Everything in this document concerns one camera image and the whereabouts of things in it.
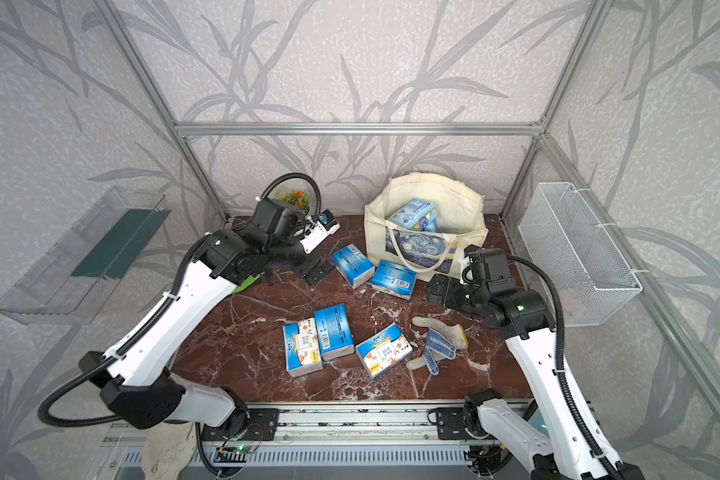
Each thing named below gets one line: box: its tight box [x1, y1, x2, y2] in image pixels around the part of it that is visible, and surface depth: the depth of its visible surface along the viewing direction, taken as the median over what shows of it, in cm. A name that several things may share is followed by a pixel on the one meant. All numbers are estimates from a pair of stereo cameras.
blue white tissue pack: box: [424, 216, 439, 233], surface depth 98 cm
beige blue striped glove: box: [406, 316, 468, 376], surface depth 88 cm
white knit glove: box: [141, 422, 197, 480], surface depth 71 cm
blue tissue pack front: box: [282, 317, 323, 377], surface depth 82 cm
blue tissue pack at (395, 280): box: [372, 260, 417, 300], surface depth 96 cm
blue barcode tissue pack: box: [332, 243, 375, 289], surface depth 100 cm
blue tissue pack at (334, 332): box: [314, 303, 355, 361], surface depth 84 cm
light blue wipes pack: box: [388, 198, 438, 233], surface depth 96 cm
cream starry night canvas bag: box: [364, 174, 489, 281], surface depth 95 cm
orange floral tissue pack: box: [355, 323, 413, 379], surface depth 81 cm
